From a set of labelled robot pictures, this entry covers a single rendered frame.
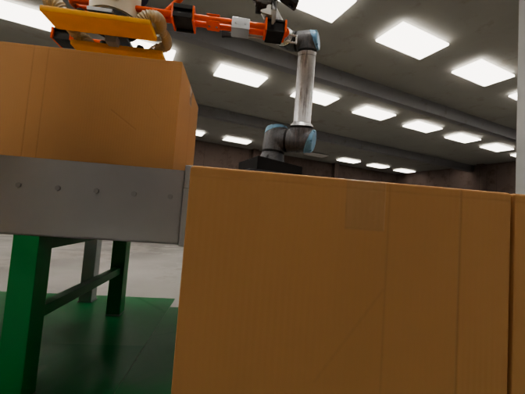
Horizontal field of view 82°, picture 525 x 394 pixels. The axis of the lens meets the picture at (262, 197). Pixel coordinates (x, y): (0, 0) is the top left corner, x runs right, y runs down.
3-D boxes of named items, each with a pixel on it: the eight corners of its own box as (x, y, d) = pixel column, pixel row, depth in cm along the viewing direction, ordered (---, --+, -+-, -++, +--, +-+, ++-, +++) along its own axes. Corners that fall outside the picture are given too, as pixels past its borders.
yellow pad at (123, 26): (38, 9, 94) (40, -6, 95) (55, 29, 104) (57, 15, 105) (150, 24, 98) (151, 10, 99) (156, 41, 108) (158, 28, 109)
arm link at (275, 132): (266, 154, 209) (269, 130, 211) (289, 155, 203) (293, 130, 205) (258, 148, 195) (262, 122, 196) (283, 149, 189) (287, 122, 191)
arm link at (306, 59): (291, 152, 205) (298, 36, 195) (316, 154, 199) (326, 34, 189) (283, 152, 191) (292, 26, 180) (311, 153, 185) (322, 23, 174)
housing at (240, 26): (230, 26, 113) (231, 15, 113) (230, 37, 120) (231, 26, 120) (249, 29, 114) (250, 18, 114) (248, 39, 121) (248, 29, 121)
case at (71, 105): (-46, 173, 85) (-27, 37, 87) (44, 186, 125) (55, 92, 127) (170, 190, 90) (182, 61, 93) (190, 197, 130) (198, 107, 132)
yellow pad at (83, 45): (69, 43, 113) (70, 30, 114) (81, 57, 123) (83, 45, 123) (162, 55, 117) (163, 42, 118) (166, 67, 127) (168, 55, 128)
